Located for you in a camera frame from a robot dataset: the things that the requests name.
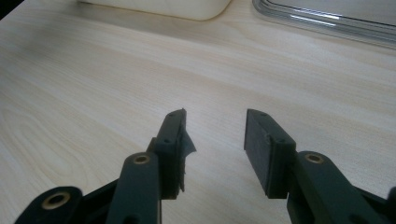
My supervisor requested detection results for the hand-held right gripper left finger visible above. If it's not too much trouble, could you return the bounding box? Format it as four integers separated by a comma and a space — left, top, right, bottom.
106, 107, 197, 224

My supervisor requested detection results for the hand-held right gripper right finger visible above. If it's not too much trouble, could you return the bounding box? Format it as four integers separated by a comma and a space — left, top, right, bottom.
244, 108, 390, 224

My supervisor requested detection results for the cream compartment storage box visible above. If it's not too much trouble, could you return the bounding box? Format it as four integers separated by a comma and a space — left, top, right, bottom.
78, 0, 233, 21

